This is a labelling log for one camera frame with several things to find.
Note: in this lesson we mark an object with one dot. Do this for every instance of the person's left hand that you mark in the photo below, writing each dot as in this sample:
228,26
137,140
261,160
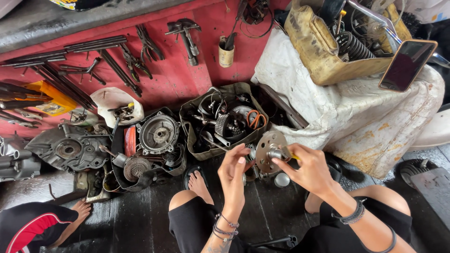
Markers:
230,179

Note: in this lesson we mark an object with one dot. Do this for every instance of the person's right hand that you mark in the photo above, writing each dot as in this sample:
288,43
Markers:
311,172

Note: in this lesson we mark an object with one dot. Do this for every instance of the round perforated metal disc part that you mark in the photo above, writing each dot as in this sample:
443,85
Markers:
264,151

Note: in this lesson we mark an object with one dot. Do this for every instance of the small silver round cap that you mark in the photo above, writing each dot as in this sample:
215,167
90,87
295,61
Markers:
282,180

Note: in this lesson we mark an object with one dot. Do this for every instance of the black sandal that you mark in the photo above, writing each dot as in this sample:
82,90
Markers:
191,171

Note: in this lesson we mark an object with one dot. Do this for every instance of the person's left leg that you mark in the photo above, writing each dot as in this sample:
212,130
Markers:
186,202

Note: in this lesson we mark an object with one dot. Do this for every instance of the person's leg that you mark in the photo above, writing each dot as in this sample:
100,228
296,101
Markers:
186,202
383,198

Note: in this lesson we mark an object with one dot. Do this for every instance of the olive tub of engine parts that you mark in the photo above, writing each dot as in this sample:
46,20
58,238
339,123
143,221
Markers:
221,121

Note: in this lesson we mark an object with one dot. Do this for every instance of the black shorts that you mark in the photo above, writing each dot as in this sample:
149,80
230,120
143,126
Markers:
191,225

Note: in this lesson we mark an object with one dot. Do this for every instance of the stained white cloth cover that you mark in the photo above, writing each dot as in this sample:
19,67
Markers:
355,112

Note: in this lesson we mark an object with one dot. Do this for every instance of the person's right leg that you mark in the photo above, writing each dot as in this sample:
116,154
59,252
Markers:
383,198

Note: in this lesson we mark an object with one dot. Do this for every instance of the black metal bar tool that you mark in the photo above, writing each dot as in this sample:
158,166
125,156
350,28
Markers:
277,241

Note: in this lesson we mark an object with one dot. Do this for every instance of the round grey magneto cover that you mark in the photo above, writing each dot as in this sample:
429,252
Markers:
160,133

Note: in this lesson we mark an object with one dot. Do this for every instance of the black tub of engine parts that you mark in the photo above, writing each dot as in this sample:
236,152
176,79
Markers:
149,154

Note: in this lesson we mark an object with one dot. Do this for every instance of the rusty toothed gear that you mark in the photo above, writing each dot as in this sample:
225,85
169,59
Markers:
136,168

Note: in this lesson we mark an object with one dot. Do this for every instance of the finned engine cylinder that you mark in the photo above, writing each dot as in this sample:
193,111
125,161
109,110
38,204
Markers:
416,168

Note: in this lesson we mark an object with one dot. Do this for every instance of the dirty metal cup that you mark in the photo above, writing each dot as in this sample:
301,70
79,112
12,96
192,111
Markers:
110,182

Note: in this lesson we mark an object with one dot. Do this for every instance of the cut yellow canister of parts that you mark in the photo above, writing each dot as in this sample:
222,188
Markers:
323,49

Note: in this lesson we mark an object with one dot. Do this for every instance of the grey metal plate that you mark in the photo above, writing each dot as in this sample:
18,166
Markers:
436,193

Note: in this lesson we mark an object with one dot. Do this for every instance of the white plastic fairing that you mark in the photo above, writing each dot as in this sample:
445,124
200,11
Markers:
434,131

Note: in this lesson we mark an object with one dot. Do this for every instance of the cut white plastic jug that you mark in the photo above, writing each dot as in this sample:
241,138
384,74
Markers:
117,103

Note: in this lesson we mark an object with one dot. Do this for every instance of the phone with tan case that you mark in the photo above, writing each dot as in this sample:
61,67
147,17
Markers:
407,65

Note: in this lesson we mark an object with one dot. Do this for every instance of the hanging dark pliers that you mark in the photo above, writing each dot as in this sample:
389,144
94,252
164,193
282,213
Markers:
149,44
134,63

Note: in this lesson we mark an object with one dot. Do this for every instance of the hanging metal hammers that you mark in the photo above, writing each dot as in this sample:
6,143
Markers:
184,33

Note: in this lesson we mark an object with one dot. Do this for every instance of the grey engine crankcase cover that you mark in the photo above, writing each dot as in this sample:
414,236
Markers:
70,149

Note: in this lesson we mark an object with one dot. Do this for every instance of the yellow cardboard box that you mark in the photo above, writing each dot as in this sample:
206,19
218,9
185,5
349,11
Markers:
52,98

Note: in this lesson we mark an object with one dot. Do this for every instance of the row of long metal rods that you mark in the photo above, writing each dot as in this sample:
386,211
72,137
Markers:
70,66

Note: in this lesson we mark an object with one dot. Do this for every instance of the grey engine block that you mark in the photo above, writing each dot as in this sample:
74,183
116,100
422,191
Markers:
16,160

